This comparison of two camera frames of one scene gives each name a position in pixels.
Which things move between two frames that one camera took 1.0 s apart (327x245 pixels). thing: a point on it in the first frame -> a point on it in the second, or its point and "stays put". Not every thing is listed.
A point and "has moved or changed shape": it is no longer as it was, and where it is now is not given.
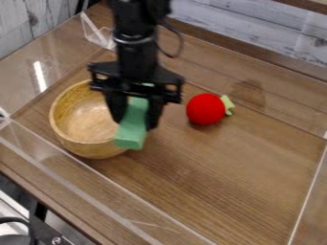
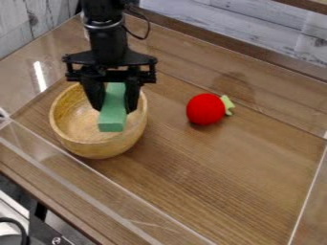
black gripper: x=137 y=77 -> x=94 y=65
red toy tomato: x=208 y=108 stays put
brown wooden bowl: x=82 y=122 stays put
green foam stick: x=134 y=125 has moved or changed shape
